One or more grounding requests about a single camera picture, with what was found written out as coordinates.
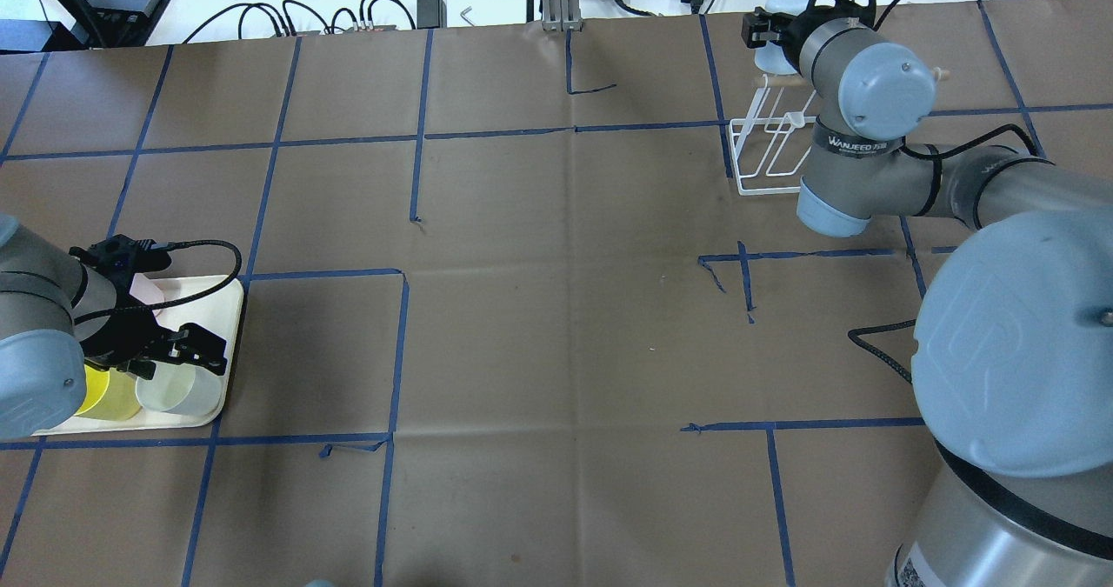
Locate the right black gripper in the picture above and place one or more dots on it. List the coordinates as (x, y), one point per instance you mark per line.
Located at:
(784, 34)

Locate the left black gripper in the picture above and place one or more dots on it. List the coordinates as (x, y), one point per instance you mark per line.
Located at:
(119, 323)

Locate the white plastic cup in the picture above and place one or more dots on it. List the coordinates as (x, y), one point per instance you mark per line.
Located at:
(180, 389)

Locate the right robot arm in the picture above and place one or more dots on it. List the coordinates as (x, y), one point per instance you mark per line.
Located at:
(1012, 371)

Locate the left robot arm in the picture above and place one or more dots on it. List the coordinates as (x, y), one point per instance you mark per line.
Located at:
(65, 312)

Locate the pink plastic cup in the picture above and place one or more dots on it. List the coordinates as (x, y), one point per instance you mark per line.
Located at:
(145, 291)

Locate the yellow plastic cup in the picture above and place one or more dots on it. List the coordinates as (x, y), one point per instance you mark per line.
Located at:
(110, 396)

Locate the cream plastic tray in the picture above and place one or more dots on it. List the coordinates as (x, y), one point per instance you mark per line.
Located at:
(205, 335)

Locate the black power adapter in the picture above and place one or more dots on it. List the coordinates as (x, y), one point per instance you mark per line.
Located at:
(431, 14)

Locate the brown paper table cover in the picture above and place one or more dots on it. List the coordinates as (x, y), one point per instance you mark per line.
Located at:
(507, 320)

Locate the white wire cup rack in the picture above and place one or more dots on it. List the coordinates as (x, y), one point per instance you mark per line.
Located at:
(770, 141)

